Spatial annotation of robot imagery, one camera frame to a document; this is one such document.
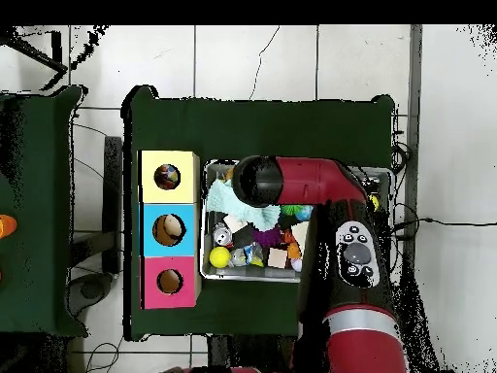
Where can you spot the yellow smiley ball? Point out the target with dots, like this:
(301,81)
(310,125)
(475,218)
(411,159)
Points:
(374,202)

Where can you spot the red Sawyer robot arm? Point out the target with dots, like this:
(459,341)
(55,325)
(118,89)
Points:
(310,182)

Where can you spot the mint green muslin cloth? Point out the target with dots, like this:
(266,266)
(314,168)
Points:
(221,198)

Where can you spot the colourful polka dot cloth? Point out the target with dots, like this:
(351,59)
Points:
(167,176)

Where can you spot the black tripod leg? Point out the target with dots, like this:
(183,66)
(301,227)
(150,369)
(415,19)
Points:
(42,58)

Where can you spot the black stand bar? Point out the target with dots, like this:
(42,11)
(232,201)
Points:
(113,194)

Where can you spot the shallow clear mesh bin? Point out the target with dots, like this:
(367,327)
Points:
(233,274)

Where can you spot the plain wooden cube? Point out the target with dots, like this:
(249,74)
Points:
(277,257)

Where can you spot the orange toy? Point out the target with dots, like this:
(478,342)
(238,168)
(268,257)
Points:
(7,226)

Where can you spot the yellow tennis ball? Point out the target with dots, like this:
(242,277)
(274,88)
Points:
(220,257)

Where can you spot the dark green neighbour table cloth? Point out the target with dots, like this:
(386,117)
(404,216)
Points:
(35,155)

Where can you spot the green spiky rubber ball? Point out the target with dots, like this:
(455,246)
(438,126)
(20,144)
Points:
(289,210)

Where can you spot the blue globe ball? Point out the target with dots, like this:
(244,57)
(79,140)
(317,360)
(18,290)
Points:
(306,211)

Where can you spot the cream muslin cloth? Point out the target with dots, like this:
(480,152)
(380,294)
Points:
(301,233)

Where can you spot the wooden box with three holes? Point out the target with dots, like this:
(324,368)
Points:
(186,194)

